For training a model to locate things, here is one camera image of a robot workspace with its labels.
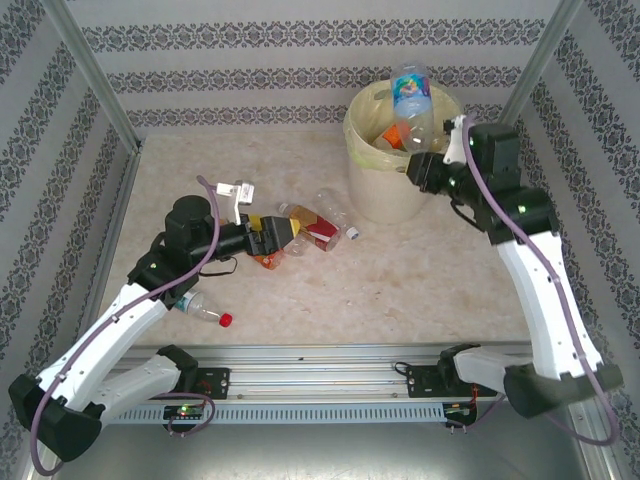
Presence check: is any clear bottle orange cap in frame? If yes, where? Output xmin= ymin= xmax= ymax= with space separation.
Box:
xmin=284 ymin=232 xmax=316 ymax=259

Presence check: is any orange juice bottle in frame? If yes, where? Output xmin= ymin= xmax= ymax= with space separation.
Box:
xmin=252 ymin=252 xmax=286 ymax=271

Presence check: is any orange label bottle brown cap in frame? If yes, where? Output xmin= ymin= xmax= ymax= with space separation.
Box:
xmin=382 ymin=123 xmax=407 ymax=151

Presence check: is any clear bottle white cap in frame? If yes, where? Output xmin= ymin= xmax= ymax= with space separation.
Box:
xmin=313 ymin=188 xmax=360 ymax=242

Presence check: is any large blue label bottle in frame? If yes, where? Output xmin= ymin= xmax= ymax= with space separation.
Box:
xmin=389 ymin=60 xmax=436 ymax=154

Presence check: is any clear water bottle red cap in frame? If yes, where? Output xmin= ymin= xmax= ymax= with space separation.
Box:
xmin=172 ymin=290 xmax=235 ymax=329

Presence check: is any cream ribbed plastic bin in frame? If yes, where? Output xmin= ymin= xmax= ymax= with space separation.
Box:
xmin=343 ymin=79 xmax=464 ymax=225

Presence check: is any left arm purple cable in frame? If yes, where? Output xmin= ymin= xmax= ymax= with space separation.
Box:
xmin=29 ymin=174 xmax=221 ymax=475

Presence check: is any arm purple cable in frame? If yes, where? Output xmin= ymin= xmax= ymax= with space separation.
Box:
xmin=462 ymin=113 xmax=617 ymax=447
xmin=29 ymin=174 xmax=221 ymax=475

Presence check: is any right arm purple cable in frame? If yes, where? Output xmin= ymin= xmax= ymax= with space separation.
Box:
xmin=462 ymin=113 xmax=617 ymax=447

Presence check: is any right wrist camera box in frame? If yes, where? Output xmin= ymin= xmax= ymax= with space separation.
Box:
xmin=442 ymin=114 xmax=474 ymax=166

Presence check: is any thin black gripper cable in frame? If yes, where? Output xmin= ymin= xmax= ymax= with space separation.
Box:
xmin=199 ymin=254 xmax=239 ymax=279

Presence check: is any aluminium side rail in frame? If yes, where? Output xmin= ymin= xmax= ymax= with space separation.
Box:
xmin=67 ymin=144 xmax=146 ymax=366

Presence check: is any aluminium frame post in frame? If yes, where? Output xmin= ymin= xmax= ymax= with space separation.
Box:
xmin=39 ymin=0 xmax=144 ymax=151
xmin=489 ymin=0 xmax=586 ymax=146

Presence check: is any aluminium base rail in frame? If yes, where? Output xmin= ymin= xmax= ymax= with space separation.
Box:
xmin=47 ymin=343 xmax=589 ymax=404

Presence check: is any white slotted cable duct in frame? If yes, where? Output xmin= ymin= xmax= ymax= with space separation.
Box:
xmin=102 ymin=403 xmax=446 ymax=426

